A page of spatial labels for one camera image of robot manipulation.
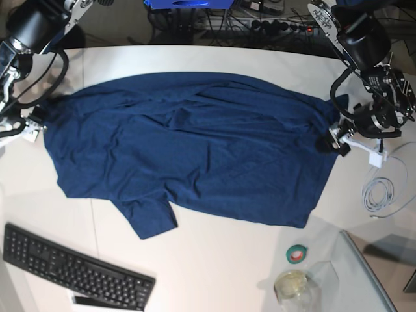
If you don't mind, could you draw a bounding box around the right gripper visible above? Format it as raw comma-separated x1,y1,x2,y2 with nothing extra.
1,106,47,138

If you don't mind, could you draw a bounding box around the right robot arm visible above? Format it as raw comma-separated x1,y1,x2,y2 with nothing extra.
1,1,95,146

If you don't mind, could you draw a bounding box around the coiled white cable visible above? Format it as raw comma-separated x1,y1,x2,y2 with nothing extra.
361,141,416,220

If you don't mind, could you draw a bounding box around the black computer keyboard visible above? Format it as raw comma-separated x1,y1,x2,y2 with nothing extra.
3,223,156,311

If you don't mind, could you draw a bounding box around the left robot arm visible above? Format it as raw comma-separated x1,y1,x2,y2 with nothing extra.
307,1,415,156

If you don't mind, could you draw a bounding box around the white power strip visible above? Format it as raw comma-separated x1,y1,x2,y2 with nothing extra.
196,15,319,36

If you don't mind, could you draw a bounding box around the clear glass jar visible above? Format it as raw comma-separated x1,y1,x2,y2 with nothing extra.
274,270,321,311

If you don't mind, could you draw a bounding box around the dark blue t-shirt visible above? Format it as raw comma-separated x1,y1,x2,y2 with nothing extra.
42,72,340,239

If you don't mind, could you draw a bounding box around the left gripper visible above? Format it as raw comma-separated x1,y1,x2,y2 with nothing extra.
315,103,402,157

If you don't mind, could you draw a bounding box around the blue box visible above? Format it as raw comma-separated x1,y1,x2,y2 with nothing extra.
144,0,234,10

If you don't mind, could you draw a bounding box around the green tape roll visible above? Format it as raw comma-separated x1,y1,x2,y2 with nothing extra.
285,244,307,264

